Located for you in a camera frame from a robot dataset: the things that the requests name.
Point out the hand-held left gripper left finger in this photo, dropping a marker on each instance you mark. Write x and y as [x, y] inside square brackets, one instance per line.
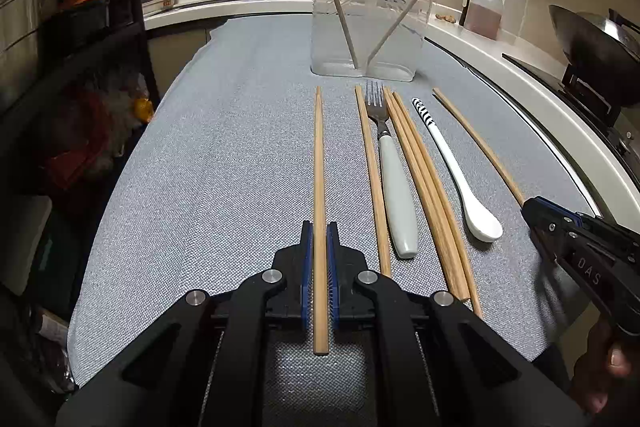
[306, 272]

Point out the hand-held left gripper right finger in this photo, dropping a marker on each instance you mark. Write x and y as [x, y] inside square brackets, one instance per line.
[333, 272]

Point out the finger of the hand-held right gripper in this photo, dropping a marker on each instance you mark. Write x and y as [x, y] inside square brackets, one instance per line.
[550, 222]

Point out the clear plastic container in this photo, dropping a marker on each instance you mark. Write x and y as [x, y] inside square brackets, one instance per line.
[415, 57]

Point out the person's right hand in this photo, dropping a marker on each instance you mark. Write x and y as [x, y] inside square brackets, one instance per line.
[600, 367]

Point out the black gas stove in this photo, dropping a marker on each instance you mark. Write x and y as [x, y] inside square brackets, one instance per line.
[575, 87]

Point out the black wok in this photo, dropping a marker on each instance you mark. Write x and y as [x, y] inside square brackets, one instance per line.
[590, 37]

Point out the cooking oil jug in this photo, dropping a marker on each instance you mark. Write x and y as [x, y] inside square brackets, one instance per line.
[485, 14]

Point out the yellow toy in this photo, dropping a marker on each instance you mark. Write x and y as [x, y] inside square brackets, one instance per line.
[144, 111]

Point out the black pot with orange lid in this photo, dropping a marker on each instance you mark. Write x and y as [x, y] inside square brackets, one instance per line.
[85, 17]

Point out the large steel container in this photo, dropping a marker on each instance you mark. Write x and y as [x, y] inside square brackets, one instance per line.
[20, 32]

